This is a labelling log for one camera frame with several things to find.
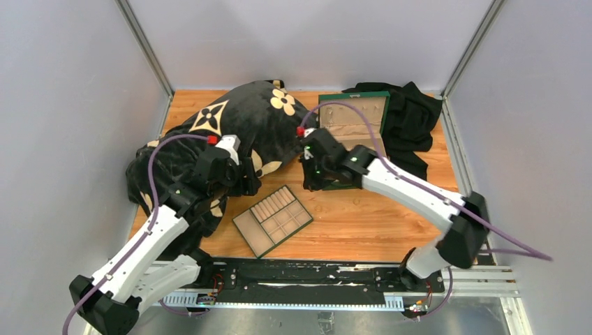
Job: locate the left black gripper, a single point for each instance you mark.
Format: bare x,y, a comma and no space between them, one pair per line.
248,184

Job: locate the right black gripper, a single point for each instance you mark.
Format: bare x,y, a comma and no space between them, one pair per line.
306,160

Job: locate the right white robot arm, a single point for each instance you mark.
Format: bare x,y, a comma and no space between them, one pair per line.
458,217

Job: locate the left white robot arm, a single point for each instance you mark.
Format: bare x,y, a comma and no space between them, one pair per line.
163,255

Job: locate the green jewelry box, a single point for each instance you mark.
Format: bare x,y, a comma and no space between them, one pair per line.
358,119

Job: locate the green jewelry tray insert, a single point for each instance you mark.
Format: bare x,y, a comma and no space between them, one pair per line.
272,221

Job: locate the black blanket with beige flowers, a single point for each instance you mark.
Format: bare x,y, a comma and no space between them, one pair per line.
262,114

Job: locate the black cloth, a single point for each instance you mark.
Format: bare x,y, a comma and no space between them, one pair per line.
410,118

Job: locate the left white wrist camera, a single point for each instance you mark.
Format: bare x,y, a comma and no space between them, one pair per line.
224,151

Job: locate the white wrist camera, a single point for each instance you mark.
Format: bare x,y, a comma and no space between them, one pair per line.
224,151
302,132

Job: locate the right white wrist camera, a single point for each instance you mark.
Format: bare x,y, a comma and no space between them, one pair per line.
302,132

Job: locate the black mounting base plate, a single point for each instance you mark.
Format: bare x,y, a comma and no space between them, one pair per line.
307,282

